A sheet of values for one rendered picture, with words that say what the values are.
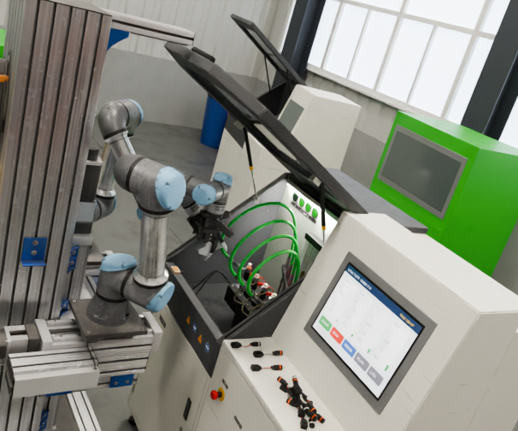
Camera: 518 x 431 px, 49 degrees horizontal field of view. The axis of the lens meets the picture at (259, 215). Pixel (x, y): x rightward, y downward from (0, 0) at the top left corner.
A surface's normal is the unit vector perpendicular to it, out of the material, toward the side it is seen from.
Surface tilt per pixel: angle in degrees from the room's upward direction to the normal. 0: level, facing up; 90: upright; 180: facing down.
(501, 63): 90
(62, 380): 90
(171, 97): 90
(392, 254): 76
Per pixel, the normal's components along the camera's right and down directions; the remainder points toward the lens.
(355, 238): -0.76, -0.27
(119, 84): 0.50, 0.43
